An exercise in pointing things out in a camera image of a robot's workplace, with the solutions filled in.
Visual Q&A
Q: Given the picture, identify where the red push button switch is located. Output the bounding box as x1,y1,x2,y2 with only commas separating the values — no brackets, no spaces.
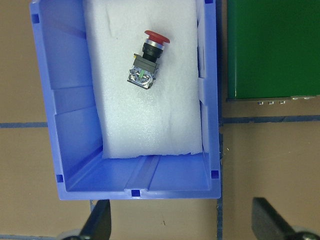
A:
127,30,170,90

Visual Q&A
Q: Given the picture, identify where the green conveyor belt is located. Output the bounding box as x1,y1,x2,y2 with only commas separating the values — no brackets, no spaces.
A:
227,0,320,100

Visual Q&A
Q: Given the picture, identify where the white foam pad left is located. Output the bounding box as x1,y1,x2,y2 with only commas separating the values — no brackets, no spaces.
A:
83,0,203,159

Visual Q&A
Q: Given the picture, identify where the left blue plastic bin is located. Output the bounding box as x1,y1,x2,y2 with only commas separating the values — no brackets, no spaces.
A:
29,0,222,200

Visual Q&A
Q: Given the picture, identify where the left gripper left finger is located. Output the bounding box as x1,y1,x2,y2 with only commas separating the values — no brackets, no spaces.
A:
79,199,112,240

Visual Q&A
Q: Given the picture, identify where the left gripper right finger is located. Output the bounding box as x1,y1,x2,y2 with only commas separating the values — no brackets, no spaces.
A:
251,197,296,240

